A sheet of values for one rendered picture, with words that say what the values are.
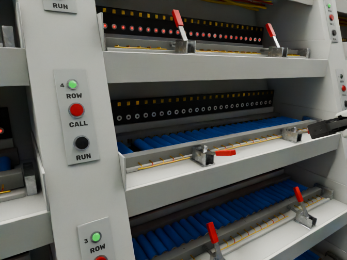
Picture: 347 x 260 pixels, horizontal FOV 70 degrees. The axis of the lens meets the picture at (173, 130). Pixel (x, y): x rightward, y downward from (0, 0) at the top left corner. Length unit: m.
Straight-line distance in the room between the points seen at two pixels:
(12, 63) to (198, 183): 0.31
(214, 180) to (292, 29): 0.56
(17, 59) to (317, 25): 0.72
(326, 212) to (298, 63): 0.38
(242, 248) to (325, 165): 0.38
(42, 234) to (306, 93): 0.73
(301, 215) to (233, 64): 0.39
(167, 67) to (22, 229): 0.30
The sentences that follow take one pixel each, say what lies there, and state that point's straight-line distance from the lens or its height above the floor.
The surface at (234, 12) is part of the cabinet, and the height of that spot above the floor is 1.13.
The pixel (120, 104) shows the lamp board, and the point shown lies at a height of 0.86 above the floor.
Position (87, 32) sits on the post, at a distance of 0.38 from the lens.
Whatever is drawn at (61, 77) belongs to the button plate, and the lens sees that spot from 0.35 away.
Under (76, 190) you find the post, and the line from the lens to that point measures 0.35.
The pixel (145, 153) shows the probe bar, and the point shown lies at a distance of 0.42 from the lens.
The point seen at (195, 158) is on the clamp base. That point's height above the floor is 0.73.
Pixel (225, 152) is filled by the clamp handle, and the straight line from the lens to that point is 0.40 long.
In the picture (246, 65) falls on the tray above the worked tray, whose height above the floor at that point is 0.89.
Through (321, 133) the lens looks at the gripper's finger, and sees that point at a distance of 0.60.
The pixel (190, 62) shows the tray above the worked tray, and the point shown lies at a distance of 0.45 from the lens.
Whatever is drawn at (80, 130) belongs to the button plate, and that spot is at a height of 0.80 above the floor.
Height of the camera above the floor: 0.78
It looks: 1 degrees up
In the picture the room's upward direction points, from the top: 9 degrees counter-clockwise
